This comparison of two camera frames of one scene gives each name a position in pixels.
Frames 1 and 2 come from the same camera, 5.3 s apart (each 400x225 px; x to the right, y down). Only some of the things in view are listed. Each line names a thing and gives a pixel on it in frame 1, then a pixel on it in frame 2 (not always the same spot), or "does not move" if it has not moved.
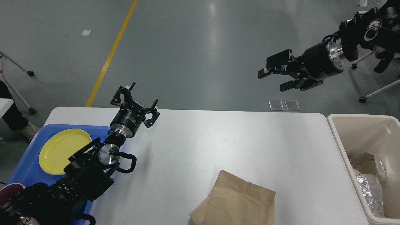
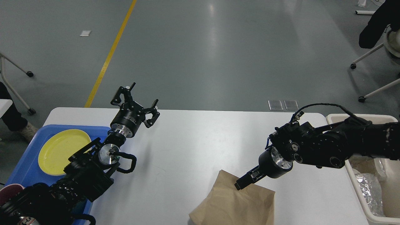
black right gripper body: (318, 62) -> (273, 163)
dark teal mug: (79, 208) does not move
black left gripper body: (128, 118) does not move
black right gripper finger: (277, 63) -> (249, 178)
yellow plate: (59, 147) does not move
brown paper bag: (233, 201) does not move
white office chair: (339, 68) -> (391, 43)
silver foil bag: (372, 187) does not move
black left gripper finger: (149, 122) does not move
